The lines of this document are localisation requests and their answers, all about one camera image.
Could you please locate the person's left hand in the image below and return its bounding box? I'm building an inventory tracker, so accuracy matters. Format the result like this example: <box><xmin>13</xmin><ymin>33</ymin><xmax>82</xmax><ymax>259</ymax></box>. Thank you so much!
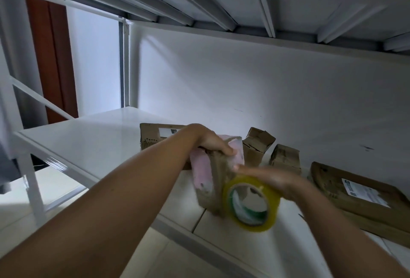
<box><xmin>181</xmin><ymin>123</ymin><xmax>237</xmax><ymax>158</ymax></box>

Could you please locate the person's right hand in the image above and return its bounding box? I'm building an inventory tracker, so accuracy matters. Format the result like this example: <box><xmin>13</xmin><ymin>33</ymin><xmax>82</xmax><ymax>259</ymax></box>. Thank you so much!
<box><xmin>233</xmin><ymin>164</ymin><xmax>315</xmax><ymax>202</ymax></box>

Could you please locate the small cardboard box red label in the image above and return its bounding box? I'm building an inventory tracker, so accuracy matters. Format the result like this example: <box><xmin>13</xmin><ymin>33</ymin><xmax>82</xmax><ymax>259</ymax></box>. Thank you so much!
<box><xmin>268</xmin><ymin>143</ymin><xmax>302</xmax><ymax>174</ymax></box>

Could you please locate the person's left forearm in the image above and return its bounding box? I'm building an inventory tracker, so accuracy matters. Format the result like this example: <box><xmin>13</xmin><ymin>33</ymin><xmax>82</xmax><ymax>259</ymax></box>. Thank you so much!
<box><xmin>0</xmin><ymin>127</ymin><xmax>199</xmax><ymax>278</ymax></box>

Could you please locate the perforated white metal rack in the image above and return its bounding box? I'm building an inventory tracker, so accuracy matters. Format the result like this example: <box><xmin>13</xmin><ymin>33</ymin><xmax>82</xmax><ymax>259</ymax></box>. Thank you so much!
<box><xmin>0</xmin><ymin>31</ymin><xmax>87</xmax><ymax>227</ymax></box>

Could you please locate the red-brown door frame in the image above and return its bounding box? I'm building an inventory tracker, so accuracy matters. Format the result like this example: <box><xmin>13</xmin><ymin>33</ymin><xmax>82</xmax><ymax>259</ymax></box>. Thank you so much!
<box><xmin>26</xmin><ymin>0</ymin><xmax>79</xmax><ymax>125</ymax></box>

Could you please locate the corrugated cardboard box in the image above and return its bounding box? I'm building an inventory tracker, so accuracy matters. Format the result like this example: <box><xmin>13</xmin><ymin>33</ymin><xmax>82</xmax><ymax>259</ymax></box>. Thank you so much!
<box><xmin>242</xmin><ymin>127</ymin><xmax>277</xmax><ymax>168</ymax></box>

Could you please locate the yellow tape roll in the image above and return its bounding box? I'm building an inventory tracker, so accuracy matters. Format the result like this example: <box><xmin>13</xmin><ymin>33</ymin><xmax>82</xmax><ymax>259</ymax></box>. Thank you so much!
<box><xmin>222</xmin><ymin>174</ymin><xmax>282</xmax><ymax>233</ymax></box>

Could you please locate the white metal shelf rack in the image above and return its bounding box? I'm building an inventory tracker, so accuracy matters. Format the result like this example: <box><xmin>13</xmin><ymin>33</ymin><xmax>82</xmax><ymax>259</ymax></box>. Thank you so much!
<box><xmin>0</xmin><ymin>0</ymin><xmax>410</xmax><ymax>278</ymax></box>

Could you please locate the person's right forearm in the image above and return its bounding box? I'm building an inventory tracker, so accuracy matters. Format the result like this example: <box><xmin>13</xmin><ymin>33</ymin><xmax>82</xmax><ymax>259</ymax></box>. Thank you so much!
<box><xmin>298</xmin><ymin>185</ymin><xmax>410</xmax><ymax>278</ymax></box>

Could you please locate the pink carton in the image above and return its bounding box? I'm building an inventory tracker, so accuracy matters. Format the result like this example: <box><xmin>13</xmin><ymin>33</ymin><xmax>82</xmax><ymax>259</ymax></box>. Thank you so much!
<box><xmin>190</xmin><ymin>134</ymin><xmax>246</xmax><ymax>218</ymax></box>

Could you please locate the long cardboard box white label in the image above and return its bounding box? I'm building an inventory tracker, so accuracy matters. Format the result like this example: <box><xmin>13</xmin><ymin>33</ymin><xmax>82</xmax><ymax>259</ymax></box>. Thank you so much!
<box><xmin>139</xmin><ymin>122</ymin><xmax>193</xmax><ymax>171</ymax></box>

